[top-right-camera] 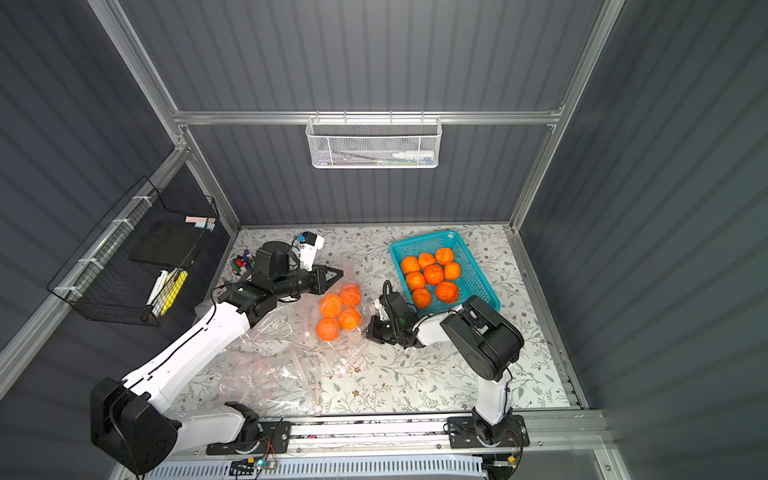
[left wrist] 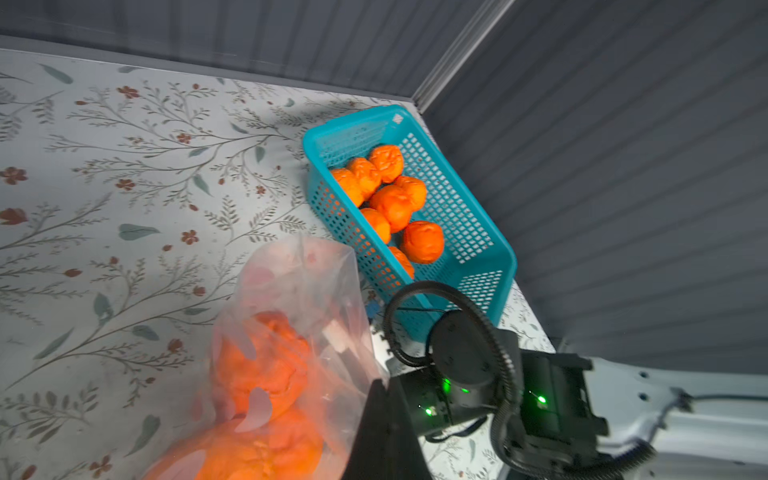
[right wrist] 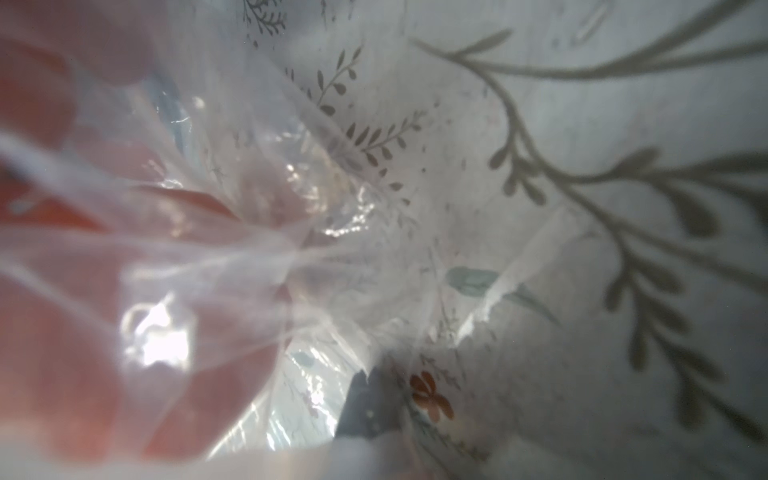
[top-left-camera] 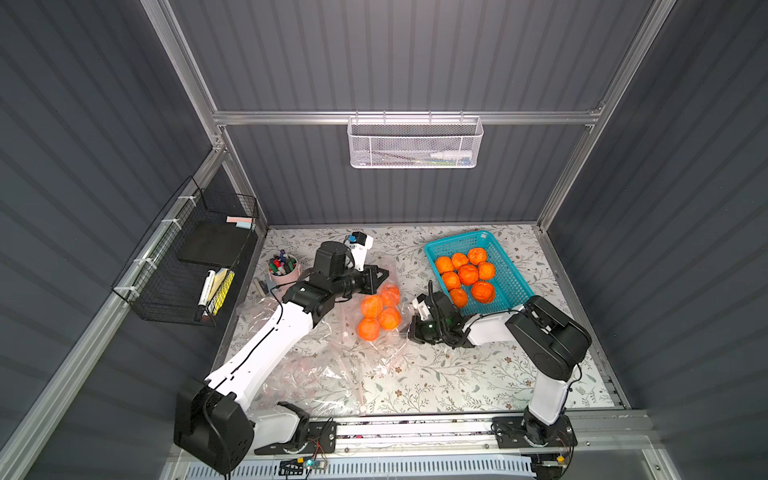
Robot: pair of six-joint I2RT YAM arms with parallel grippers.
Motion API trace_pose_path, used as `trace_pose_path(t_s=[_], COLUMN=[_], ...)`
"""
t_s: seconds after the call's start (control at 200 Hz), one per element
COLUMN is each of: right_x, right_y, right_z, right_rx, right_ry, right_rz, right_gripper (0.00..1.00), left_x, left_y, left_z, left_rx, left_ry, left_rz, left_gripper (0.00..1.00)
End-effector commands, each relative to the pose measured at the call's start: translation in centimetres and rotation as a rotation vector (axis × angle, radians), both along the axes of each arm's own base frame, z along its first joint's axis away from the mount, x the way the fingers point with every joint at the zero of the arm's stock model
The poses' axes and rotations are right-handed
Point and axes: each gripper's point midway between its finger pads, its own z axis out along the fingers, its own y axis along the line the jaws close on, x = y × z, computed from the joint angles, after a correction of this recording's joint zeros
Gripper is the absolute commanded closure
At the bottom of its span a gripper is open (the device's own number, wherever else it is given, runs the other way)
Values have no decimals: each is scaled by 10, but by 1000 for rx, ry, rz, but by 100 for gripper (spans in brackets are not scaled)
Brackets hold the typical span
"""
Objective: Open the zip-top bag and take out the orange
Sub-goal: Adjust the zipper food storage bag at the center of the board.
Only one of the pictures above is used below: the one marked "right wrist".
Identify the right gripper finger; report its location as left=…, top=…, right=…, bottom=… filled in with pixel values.
left=334, top=368, right=403, bottom=438

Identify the orange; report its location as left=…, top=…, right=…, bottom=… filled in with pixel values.
left=1, top=187, right=296, bottom=463

